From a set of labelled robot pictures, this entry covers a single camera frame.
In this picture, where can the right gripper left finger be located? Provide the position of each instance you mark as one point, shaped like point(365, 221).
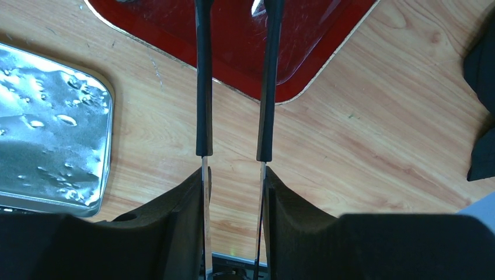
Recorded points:
point(162, 239)

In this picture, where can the black cloth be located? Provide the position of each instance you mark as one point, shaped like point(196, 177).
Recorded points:
point(478, 73)

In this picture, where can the silver tin lid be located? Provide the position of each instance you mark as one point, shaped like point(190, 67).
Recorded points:
point(56, 134)

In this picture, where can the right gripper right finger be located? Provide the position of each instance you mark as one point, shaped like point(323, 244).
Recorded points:
point(304, 242)

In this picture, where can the red chocolate tray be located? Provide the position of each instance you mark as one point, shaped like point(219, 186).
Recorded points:
point(311, 35)

